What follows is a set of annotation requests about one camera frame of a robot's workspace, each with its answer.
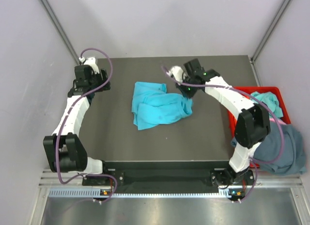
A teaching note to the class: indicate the red plastic bin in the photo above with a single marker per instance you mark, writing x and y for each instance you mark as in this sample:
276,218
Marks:
283,109

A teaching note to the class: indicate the right aluminium frame post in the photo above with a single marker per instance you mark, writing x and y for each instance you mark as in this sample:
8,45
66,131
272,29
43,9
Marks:
271,28

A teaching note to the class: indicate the grey slotted cable duct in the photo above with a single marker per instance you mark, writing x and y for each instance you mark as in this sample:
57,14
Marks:
102,193

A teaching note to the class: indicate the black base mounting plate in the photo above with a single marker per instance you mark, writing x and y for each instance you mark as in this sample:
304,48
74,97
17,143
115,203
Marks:
173,176

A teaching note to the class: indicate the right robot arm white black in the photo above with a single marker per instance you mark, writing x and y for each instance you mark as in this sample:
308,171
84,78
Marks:
234,102

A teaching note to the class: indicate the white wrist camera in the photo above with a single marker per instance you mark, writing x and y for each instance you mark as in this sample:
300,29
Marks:
177,73
91,61

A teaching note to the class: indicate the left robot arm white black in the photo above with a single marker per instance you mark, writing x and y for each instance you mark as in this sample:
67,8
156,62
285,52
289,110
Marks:
64,141

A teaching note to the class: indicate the pink t shirt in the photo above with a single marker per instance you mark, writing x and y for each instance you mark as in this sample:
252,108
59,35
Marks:
277,120

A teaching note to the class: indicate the aluminium frame post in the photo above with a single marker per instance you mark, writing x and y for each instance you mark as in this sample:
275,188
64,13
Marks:
59,29
271,28

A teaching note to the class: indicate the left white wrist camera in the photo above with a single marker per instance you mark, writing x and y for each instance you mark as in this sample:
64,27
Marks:
91,61

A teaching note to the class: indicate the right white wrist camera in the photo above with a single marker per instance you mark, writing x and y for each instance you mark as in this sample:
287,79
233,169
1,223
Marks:
177,73

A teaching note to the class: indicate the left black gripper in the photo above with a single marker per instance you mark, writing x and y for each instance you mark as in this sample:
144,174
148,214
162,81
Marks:
99,77

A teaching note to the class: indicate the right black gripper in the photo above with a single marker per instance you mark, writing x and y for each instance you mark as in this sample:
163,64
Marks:
185,94

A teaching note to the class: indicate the bright cyan t shirt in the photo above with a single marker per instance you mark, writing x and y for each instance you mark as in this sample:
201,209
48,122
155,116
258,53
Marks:
152,105

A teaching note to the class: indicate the left aluminium frame post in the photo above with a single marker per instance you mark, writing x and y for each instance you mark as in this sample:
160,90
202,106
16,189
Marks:
59,29

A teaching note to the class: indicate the teal green t shirt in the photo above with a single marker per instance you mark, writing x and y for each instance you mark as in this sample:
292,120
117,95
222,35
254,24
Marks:
271,101

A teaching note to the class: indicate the grey blue t shirt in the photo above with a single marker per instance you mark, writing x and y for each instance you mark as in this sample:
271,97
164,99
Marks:
278,149

